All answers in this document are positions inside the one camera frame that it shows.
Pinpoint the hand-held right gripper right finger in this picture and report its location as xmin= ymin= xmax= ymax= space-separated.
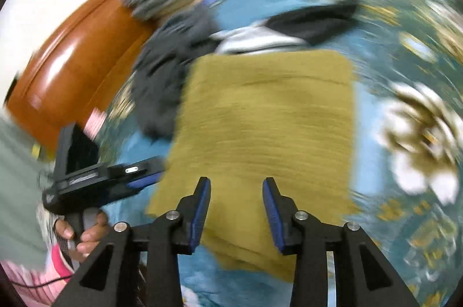
xmin=262 ymin=177 xmax=422 ymax=307

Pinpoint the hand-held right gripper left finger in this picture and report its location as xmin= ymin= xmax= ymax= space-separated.
xmin=54 ymin=177 xmax=212 ymax=307

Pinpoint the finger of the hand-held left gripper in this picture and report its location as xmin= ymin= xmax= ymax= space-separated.
xmin=123 ymin=155 xmax=168 ymax=193

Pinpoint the dark grey garment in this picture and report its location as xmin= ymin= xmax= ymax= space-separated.
xmin=122 ymin=0 xmax=225 ymax=140

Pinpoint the olive green knit sweater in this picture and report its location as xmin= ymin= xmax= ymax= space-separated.
xmin=145 ymin=50 xmax=359 ymax=282

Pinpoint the person's left forearm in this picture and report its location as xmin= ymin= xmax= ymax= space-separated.
xmin=0 ymin=244 xmax=78 ymax=306

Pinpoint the person's left hand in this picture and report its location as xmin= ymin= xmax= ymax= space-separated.
xmin=54 ymin=211 xmax=109 ymax=259

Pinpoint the pink cloth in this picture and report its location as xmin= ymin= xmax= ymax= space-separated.
xmin=83 ymin=108 xmax=109 ymax=139

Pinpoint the orange wooden headboard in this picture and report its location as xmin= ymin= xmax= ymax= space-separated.
xmin=5 ymin=0 xmax=170 ymax=150

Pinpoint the blue floral bedspread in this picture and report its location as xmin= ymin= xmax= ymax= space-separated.
xmin=83 ymin=0 xmax=463 ymax=307

